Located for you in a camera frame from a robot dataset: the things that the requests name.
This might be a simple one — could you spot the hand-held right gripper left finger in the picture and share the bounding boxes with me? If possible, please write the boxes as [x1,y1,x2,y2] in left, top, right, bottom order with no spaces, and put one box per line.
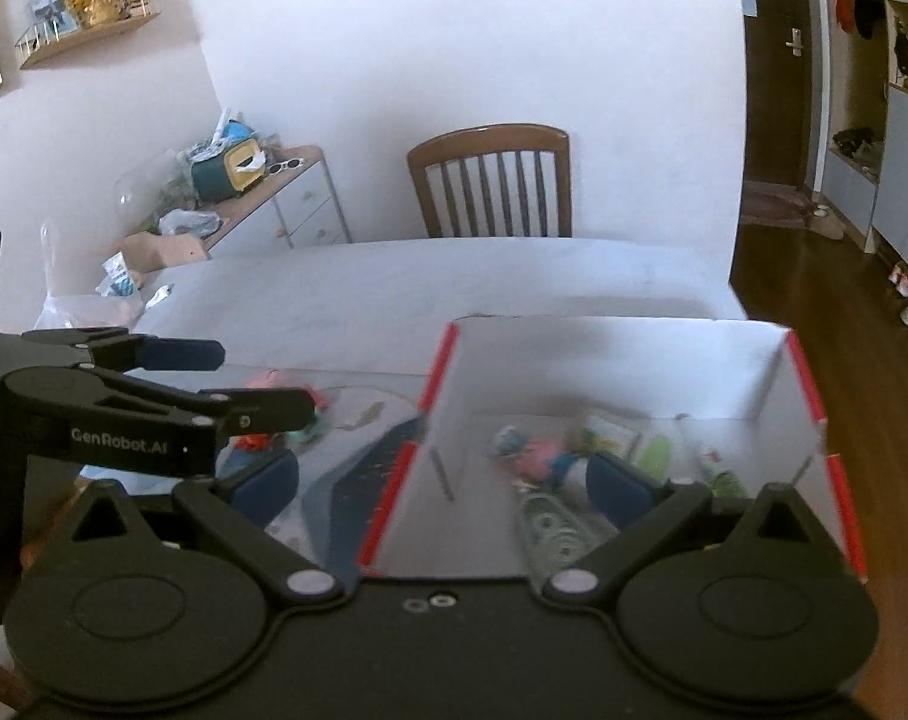
[70,448,348,606]

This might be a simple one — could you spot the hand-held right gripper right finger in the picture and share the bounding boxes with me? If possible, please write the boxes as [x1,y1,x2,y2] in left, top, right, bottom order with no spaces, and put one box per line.
[542,454,831,606]

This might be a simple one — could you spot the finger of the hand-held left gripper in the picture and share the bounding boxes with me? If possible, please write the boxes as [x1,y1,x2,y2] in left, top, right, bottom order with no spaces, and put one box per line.
[2,369,315,482]
[17,327,226,375]

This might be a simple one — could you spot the green highlighter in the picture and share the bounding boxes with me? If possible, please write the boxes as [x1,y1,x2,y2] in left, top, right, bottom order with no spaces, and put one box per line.
[632,435,674,479]

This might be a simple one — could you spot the clear tape dispenser with gears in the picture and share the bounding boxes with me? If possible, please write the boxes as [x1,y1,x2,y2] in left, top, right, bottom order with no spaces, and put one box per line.
[516,490,621,587]

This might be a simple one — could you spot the white pen with green cap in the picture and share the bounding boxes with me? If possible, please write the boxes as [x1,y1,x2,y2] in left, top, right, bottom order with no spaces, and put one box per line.
[692,446,753,501]

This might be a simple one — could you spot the red and white cardboard box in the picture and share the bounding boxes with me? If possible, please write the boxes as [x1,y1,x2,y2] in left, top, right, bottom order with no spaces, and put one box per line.
[355,314,872,587]

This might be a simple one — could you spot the yellow green card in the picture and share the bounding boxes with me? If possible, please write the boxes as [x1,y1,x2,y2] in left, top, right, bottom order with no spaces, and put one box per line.
[580,412,644,460]

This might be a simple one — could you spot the pink heart-shaped box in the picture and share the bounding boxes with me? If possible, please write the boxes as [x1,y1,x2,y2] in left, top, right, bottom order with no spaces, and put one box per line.
[244,369,321,394]

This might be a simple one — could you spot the blue white snack packet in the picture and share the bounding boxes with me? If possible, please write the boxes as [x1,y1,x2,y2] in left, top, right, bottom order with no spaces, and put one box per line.
[97,250,145,299]

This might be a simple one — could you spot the dark blue spotted ruler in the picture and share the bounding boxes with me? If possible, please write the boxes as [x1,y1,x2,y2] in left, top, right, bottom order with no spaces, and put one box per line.
[299,415,430,572]

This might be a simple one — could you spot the brown cardboard piece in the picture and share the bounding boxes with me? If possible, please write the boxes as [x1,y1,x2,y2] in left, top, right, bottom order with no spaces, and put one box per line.
[122,232,205,275]

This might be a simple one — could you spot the clear plastic bag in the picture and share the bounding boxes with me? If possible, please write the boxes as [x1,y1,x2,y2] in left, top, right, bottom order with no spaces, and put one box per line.
[40,216,179,332]

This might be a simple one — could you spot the grey plastic bag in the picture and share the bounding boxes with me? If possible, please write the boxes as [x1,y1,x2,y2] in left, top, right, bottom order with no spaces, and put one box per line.
[157,208,223,238]

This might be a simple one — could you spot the green tissue box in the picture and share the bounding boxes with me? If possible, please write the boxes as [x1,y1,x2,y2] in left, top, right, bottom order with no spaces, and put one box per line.
[189,136,267,203]

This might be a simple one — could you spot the white wooden sideboard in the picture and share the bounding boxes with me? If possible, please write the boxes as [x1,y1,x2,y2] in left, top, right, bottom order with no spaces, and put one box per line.
[122,145,352,257]

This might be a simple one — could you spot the brown doormat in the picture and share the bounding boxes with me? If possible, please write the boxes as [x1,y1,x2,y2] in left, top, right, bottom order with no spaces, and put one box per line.
[738,179,846,242]

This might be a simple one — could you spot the wooden chair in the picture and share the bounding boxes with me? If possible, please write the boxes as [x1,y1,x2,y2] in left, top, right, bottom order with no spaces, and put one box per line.
[406,121,573,240]

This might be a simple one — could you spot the dark wooden door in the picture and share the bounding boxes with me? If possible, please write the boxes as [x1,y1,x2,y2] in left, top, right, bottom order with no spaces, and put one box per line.
[737,0,831,190]

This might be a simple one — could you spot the tall white cabinet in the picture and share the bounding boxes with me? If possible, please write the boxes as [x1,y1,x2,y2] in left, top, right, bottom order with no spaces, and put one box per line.
[821,0,908,257]

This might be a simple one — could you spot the hanging hats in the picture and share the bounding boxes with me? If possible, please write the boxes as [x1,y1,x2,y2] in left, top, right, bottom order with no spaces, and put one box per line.
[834,0,888,40]

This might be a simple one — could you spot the wooden wall shelf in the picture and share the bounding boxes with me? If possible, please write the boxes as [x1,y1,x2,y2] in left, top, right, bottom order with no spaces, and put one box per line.
[14,3,163,71]

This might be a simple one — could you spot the small photo frame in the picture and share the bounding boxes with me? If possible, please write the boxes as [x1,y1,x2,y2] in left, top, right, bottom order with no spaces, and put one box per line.
[27,0,81,43]

